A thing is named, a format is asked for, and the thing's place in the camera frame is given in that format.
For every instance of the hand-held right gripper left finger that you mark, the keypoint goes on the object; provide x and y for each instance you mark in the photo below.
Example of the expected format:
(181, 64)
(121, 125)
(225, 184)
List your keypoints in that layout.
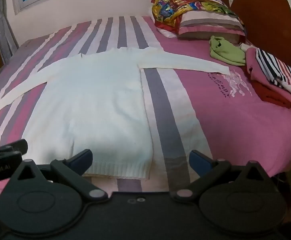
(82, 158)

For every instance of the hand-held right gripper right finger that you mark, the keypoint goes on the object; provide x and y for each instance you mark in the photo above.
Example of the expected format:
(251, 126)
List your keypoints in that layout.
(198, 158)

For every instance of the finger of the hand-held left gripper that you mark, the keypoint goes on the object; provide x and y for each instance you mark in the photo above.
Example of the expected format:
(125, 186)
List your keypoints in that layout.
(9, 155)
(18, 145)

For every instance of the white knitted sweater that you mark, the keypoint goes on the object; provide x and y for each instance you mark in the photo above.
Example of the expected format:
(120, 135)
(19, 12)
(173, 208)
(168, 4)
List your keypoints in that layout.
(93, 110)

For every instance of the pink grey striped bed sheet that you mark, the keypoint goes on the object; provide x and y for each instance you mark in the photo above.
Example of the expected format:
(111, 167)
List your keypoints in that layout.
(210, 120)

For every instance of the red folded garment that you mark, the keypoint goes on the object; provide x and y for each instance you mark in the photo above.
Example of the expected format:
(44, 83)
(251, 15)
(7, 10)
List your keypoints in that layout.
(268, 93)

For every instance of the green garment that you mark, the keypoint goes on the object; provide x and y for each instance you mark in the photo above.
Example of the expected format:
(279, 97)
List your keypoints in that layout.
(226, 52)

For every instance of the pink folded garment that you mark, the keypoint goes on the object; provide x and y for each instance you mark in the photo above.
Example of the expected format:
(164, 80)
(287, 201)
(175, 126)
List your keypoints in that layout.
(254, 62)

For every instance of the black white striped garment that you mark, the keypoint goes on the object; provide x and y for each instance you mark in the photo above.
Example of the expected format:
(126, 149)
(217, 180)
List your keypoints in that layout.
(276, 71)

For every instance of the striped pillow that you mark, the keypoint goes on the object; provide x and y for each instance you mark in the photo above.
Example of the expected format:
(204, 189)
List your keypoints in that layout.
(210, 23)

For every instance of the colourful shiny cloth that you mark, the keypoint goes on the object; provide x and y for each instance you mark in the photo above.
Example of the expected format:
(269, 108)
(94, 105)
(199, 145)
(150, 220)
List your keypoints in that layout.
(175, 10)

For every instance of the brown wooden headboard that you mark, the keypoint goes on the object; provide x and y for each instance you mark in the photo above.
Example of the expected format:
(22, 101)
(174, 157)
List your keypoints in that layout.
(260, 12)

